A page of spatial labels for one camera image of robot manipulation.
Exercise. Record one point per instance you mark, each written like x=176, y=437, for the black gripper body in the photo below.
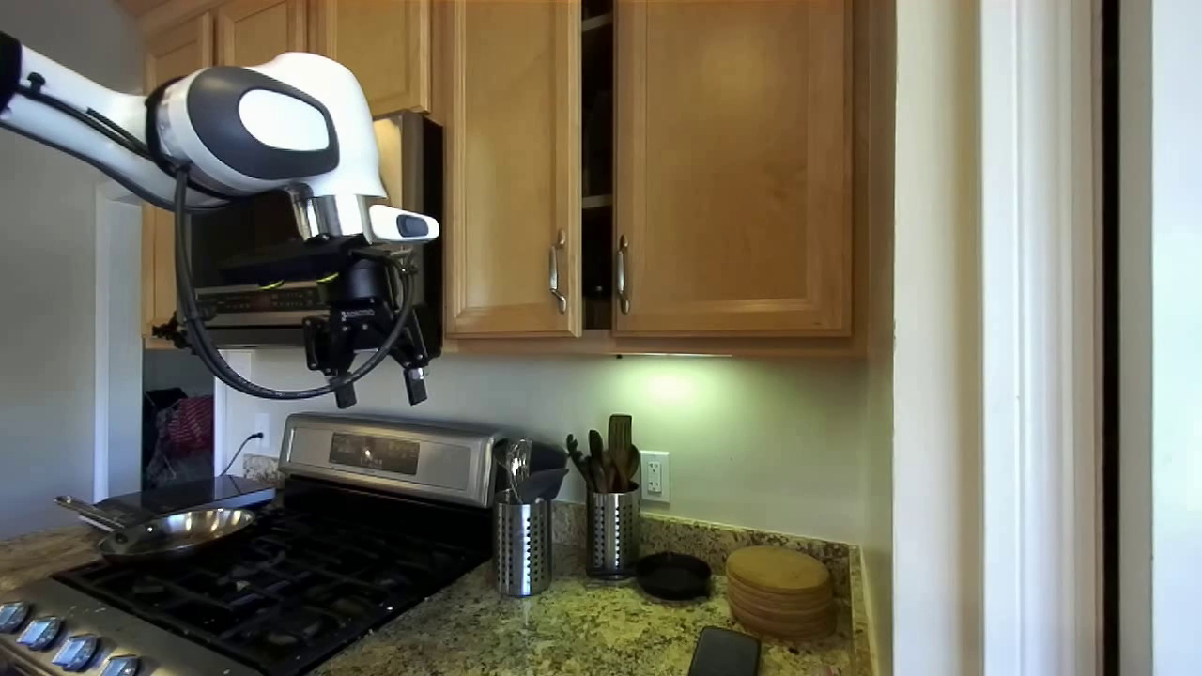
x=366, y=312

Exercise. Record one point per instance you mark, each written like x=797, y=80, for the wooden cabinet door with hinge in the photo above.
x=508, y=163

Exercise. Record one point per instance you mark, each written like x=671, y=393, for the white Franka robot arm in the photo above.
x=264, y=125

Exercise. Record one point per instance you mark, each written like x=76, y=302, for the stainless steel gas stove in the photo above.
x=375, y=455

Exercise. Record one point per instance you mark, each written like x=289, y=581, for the metal ladle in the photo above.
x=513, y=467

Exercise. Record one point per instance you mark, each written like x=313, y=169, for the black slotted turner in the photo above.
x=544, y=471

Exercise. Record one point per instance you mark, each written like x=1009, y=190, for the perforated steel utensil holder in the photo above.
x=523, y=548
x=612, y=532

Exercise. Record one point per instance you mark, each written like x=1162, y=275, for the steel frying pan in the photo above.
x=174, y=527

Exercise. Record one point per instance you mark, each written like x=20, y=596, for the wooden spatula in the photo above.
x=621, y=447

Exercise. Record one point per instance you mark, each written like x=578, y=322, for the small black round dish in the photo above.
x=673, y=576

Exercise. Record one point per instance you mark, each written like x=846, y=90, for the silver stove knob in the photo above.
x=40, y=631
x=11, y=617
x=121, y=667
x=76, y=650

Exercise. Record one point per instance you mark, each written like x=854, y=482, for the stack of cork trivets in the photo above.
x=778, y=588

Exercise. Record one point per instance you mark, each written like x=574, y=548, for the white wall outlet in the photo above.
x=656, y=476

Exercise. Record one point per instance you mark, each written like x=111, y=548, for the wooden wall cabinet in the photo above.
x=877, y=190

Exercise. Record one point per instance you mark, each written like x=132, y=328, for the white door frame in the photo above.
x=1039, y=339

